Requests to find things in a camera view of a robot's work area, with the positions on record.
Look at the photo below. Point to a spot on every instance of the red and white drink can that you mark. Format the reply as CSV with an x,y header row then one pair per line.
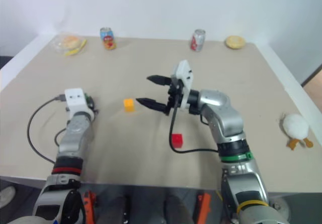
x,y
198,40

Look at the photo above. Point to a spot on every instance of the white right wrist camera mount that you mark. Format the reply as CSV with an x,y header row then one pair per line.
x,y
184,75

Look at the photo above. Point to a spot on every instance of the yellow cube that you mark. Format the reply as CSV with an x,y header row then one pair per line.
x,y
129,105

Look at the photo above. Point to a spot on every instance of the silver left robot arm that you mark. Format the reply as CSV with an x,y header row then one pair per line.
x,y
75,133

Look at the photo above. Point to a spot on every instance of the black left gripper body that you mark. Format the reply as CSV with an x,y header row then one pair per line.
x,y
92,105

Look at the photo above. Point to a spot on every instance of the white plush duck toy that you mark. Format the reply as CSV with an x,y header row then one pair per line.
x,y
295,128

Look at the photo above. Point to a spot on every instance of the blue and yellow drink can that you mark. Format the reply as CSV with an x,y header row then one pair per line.
x,y
108,39

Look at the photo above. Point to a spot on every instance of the bun in clear plastic box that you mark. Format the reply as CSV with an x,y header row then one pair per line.
x,y
66,42

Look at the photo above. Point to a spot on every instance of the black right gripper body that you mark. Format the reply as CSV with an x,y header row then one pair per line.
x,y
172,95

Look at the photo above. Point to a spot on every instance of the yellow toy banana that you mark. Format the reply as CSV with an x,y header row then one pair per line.
x,y
75,50

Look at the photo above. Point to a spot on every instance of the round grey stand base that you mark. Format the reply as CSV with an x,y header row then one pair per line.
x,y
281,209

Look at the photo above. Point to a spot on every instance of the orange and black clamp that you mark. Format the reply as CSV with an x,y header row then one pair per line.
x,y
203,206
89,205

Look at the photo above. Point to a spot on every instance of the round tan bread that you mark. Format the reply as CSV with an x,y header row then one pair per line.
x,y
235,42

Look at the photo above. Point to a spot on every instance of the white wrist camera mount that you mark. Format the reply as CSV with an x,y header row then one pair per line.
x,y
74,98
184,75

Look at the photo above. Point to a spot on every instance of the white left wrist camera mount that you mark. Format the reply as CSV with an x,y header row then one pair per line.
x,y
74,98

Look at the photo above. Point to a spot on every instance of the white shoe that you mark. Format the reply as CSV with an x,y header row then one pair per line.
x,y
6,196

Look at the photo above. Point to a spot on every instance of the red cube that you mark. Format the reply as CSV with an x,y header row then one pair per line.
x,y
177,140

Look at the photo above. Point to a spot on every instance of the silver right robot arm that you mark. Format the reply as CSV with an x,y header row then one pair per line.
x,y
221,108

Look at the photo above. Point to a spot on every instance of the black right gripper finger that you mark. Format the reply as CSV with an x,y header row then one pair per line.
x,y
158,79
151,103

